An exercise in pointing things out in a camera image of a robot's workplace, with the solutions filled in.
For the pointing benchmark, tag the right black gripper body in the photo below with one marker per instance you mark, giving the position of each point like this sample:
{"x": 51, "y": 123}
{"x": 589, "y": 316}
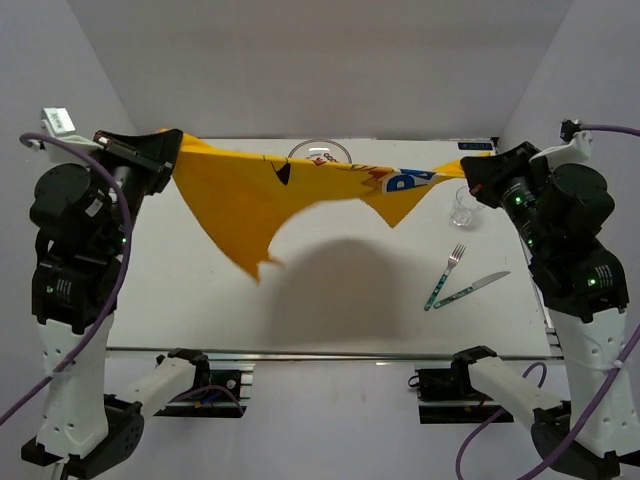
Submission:
{"x": 517, "y": 191}

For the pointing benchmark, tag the knife with teal handle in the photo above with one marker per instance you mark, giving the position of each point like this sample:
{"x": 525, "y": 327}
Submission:
{"x": 477, "y": 285}

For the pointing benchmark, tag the clear drinking glass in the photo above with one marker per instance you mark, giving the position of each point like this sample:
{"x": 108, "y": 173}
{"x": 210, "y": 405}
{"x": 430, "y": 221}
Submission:
{"x": 466, "y": 209}

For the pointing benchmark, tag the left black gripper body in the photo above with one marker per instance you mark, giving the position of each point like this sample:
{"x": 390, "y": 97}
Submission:
{"x": 137, "y": 179}

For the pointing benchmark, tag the round patterned plate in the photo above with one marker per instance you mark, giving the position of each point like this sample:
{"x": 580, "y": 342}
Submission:
{"x": 321, "y": 149}

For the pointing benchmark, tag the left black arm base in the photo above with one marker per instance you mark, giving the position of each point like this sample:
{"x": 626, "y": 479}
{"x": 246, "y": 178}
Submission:
{"x": 224, "y": 395}

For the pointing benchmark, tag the yellow Pikachu cloth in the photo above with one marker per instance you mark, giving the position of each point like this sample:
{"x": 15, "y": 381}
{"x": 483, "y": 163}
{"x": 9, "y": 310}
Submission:
{"x": 241, "y": 200}

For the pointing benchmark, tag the right blue table label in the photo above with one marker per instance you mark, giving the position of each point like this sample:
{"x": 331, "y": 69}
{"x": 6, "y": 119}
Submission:
{"x": 475, "y": 146}

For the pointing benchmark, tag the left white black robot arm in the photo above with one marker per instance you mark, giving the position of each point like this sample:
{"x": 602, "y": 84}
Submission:
{"x": 84, "y": 208}

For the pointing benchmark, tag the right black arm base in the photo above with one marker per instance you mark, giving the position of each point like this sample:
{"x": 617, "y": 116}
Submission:
{"x": 441, "y": 402}

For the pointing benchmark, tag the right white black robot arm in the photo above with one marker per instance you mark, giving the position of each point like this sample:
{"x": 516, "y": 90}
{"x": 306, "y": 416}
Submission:
{"x": 558, "y": 210}

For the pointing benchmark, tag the fork with teal handle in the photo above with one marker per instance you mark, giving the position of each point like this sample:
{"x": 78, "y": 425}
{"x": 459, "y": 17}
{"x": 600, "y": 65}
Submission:
{"x": 452, "y": 262}

